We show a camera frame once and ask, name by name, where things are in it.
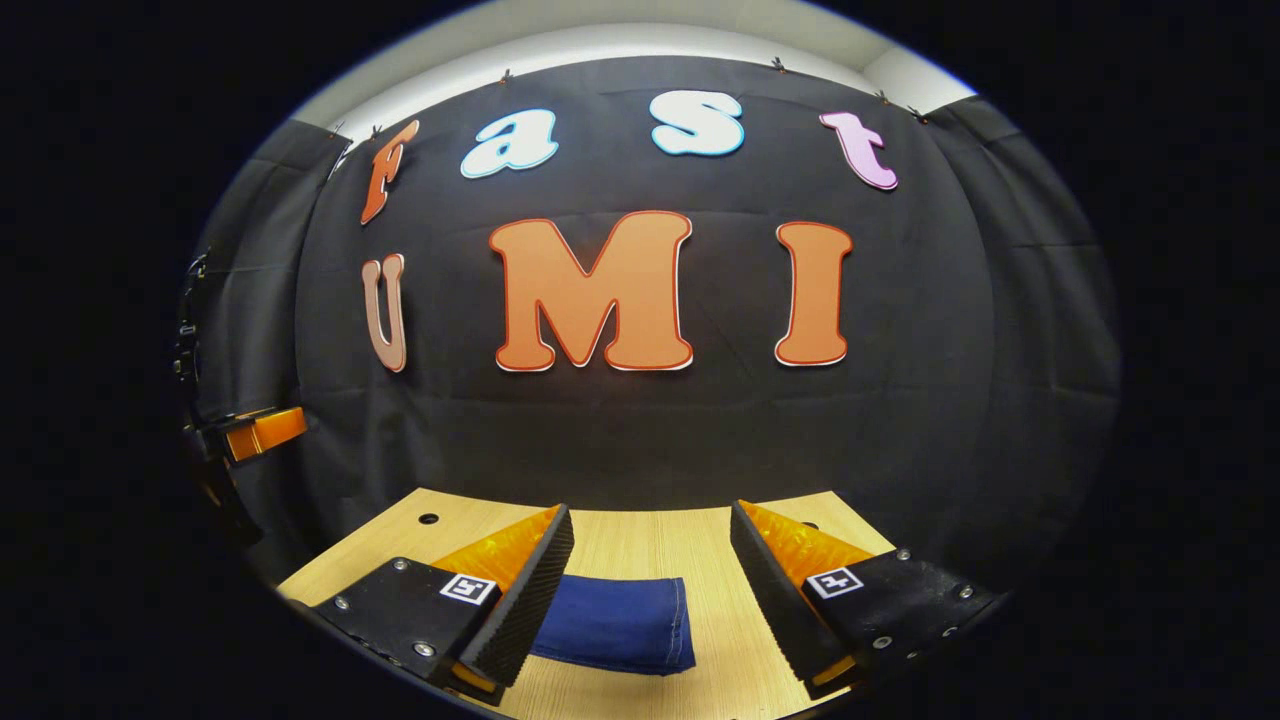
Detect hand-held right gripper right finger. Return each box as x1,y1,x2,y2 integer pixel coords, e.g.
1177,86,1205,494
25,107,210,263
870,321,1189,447
729,500,1019,701

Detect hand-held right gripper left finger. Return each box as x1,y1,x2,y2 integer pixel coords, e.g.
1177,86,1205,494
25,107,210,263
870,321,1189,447
315,503,577,707

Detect blue jeans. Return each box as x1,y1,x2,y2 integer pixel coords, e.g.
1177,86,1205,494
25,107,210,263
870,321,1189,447
530,574,697,676

